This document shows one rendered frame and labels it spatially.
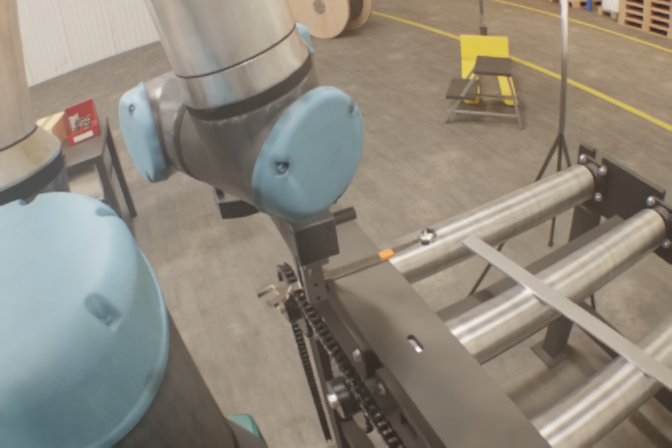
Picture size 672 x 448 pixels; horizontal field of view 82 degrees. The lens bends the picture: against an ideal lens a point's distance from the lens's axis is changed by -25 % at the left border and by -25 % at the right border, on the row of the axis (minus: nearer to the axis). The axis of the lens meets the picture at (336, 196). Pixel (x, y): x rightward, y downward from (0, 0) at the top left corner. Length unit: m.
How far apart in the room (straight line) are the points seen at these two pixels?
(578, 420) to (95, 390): 0.75
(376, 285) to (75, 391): 0.51
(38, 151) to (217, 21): 0.17
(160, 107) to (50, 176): 0.12
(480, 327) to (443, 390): 0.43
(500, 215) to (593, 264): 0.30
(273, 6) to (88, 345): 0.21
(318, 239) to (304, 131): 0.27
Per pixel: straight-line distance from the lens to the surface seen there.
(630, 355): 0.94
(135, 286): 0.22
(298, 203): 0.31
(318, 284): 0.64
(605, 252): 1.17
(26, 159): 0.35
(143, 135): 0.41
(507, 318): 0.97
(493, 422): 0.51
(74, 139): 2.88
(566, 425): 0.83
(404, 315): 0.61
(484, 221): 1.22
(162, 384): 0.23
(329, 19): 6.91
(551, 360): 2.08
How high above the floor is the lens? 1.60
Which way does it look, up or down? 31 degrees down
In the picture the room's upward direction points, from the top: 8 degrees counter-clockwise
